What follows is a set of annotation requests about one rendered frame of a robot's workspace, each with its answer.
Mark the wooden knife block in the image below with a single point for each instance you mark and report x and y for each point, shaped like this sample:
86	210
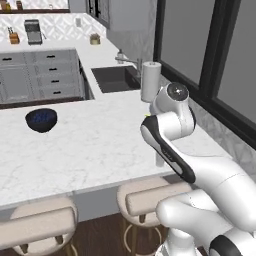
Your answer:
14	37

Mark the grey coffee machine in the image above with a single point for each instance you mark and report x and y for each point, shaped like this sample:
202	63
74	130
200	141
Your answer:
33	31

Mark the grey cupboard run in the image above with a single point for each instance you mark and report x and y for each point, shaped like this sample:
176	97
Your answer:
36	76

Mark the dark kitchen sink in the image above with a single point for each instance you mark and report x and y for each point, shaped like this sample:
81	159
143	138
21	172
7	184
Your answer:
115	80

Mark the grey wall cupboard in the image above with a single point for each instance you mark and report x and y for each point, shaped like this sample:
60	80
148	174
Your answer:
113	13

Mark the clear glass cup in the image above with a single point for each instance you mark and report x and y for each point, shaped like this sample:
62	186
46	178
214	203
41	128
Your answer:
160	160

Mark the silver tap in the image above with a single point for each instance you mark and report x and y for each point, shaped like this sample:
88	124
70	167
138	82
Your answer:
130	60

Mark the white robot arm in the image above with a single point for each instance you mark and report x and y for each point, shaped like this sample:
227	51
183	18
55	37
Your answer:
216	186

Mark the dark blue bowl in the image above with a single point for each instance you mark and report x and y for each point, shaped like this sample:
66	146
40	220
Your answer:
41	120

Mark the tan round jar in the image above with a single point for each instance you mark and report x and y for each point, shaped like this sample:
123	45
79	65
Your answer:
95	39

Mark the dark wooden wall shelf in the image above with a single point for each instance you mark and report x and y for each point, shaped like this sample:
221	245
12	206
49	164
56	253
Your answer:
33	10

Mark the white paper towel roll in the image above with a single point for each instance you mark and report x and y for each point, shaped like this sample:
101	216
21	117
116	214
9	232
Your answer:
150	81

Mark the beige round stool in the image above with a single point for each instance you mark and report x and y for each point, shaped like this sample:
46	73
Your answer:
146	201
43	220

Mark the grey soap dispenser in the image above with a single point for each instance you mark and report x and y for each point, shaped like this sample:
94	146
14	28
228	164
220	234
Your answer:
120	54

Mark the black window frame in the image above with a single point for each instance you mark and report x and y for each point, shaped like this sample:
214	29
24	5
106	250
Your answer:
208	50

